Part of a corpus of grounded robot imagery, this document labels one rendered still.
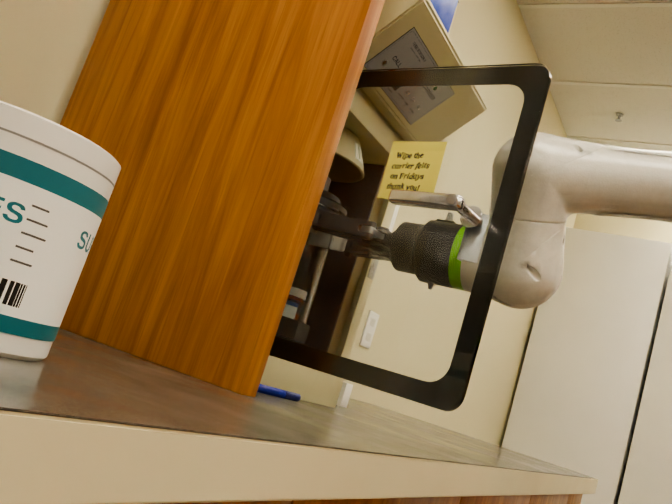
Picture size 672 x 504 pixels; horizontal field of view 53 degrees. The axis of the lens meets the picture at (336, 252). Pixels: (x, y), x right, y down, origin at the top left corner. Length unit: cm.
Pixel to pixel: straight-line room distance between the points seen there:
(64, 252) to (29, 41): 72
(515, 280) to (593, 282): 309
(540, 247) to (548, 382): 303
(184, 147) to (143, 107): 12
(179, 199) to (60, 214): 45
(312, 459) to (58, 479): 22
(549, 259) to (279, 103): 40
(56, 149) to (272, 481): 26
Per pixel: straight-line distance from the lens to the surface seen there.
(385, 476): 63
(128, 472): 36
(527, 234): 90
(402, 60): 102
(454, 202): 71
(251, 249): 81
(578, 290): 399
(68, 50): 120
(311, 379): 107
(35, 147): 46
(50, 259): 47
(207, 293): 83
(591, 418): 386
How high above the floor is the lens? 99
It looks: 10 degrees up
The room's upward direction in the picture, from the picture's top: 18 degrees clockwise
